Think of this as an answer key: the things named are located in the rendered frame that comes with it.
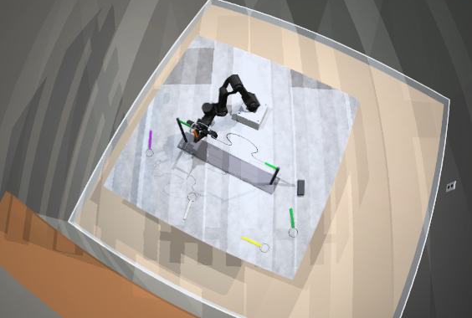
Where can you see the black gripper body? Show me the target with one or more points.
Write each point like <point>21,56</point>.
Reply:
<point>213,133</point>

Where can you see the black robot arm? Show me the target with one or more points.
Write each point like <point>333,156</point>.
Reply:
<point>220,109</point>

